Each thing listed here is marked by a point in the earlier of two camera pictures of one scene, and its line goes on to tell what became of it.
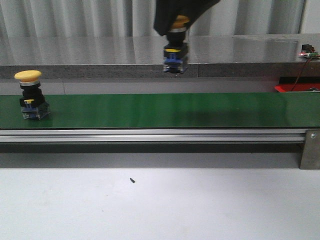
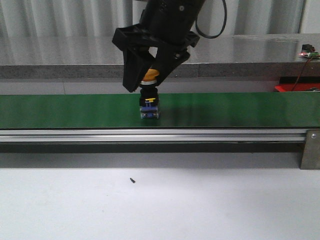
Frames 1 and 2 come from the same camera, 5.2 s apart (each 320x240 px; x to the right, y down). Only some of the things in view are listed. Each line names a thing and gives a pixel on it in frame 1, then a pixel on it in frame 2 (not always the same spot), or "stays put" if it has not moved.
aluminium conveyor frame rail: (150, 135) stays put
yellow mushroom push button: (34, 107) to (149, 102)
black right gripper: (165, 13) to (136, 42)
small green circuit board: (308, 51) stays put
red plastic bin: (303, 84) stays put
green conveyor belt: (167, 110) stays put
